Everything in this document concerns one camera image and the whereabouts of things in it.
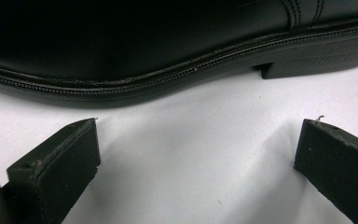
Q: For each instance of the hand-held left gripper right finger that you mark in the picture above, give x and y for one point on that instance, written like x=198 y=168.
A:
x=338 y=161

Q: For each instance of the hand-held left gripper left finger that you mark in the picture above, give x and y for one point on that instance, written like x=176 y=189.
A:
x=56 y=168

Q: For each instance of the black leather shoe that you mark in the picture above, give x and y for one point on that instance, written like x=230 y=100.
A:
x=155 y=46

